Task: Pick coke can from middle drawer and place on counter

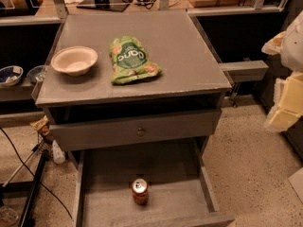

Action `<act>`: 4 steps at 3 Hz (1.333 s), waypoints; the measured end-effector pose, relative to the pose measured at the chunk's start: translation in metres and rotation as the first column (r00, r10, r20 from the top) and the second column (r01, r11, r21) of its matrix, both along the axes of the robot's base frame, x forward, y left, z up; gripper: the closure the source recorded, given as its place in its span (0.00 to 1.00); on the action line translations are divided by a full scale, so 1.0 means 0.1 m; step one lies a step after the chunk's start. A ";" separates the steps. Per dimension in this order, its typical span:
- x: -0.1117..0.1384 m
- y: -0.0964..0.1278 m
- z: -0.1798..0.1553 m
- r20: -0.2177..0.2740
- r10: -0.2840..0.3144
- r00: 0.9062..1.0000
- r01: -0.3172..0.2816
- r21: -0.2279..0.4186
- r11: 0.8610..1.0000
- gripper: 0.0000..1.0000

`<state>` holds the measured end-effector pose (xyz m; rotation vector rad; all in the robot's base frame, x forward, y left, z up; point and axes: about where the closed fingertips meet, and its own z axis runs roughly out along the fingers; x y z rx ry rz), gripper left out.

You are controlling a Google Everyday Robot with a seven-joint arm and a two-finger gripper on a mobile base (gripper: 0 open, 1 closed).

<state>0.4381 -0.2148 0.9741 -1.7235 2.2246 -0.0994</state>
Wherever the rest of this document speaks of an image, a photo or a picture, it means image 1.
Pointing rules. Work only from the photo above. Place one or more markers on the red coke can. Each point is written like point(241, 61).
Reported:
point(140, 191)

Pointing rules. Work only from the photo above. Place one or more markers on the green chip bag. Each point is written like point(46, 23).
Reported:
point(131, 61)

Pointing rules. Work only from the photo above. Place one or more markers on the grey side shelf block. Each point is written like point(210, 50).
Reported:
point(243, 71)

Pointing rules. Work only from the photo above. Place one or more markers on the open middle drawer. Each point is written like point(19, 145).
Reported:
point(160, 184)

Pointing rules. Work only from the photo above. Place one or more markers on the white plastic bottle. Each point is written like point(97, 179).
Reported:
point(58, 154)

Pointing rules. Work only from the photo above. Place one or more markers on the blue white bowl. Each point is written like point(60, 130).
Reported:
point(10, 75)

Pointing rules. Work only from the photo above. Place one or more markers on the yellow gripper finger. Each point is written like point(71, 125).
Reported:
point(274, 46)
point(288, 103)

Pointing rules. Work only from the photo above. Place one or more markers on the grey small bowl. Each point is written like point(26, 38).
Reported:
point(37, 73)

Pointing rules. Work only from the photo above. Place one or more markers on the grey drawer cabinet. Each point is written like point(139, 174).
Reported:
point(191, 79)

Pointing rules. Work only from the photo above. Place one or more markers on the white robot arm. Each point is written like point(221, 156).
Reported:
point(292, 46)

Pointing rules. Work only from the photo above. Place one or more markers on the black monitor stand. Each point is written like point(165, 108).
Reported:
point(107, 5)

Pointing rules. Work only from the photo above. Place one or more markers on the brown snack packet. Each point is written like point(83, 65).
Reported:
point(42, 127)

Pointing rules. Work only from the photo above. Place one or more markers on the white paper bowl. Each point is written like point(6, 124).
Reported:
point(74, 61)

